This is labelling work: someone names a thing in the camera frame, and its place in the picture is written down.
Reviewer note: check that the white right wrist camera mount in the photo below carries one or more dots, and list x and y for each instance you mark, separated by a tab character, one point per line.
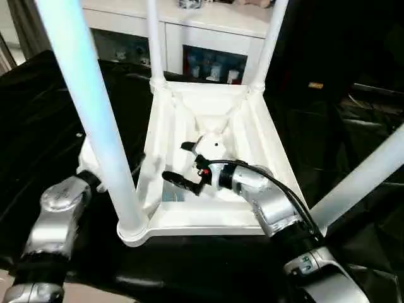
211	145

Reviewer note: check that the small grey cabinet ornament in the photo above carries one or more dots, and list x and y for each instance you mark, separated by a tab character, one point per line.
189	3

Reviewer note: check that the white plastic table leg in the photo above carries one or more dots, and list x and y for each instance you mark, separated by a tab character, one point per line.
270	44
88	95
360	183
154	38

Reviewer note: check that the grey curtain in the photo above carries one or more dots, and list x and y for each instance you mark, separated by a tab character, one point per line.
28	25

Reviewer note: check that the white glass-door cabinet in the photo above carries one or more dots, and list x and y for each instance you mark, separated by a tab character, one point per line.
208	25

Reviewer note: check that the brown teddy bear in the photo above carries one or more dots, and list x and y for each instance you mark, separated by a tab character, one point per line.
255	2

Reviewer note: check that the white plastic table top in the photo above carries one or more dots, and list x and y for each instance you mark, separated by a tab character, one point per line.
208	218

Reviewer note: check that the black work surface mat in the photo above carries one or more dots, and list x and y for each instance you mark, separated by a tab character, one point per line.
38	126

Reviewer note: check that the dark black cabinet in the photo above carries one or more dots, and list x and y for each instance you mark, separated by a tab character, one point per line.
341	38

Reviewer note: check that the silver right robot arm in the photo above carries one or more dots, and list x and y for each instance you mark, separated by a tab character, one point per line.
271	202

